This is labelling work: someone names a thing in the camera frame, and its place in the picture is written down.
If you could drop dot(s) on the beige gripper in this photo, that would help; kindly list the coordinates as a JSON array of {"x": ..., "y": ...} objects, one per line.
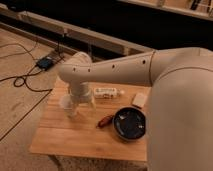
[{"x": 81, "y": 93}]

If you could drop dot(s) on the white sponge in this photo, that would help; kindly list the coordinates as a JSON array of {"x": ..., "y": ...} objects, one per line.
[{"x": 139, "y": 100}]

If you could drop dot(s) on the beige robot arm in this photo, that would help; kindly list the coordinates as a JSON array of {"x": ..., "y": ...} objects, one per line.
[{"x": 179, "y": 124}]

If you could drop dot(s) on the red brown small tool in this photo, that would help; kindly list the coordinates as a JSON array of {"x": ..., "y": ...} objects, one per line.
[{"x": 105, "y": 121}]

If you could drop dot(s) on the wooden table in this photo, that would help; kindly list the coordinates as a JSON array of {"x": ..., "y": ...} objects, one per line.
[{"x": 58, "y": 134}]

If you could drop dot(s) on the dark round bowl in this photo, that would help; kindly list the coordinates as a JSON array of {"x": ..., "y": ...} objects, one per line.
[{"x": 129, "y": 123}]

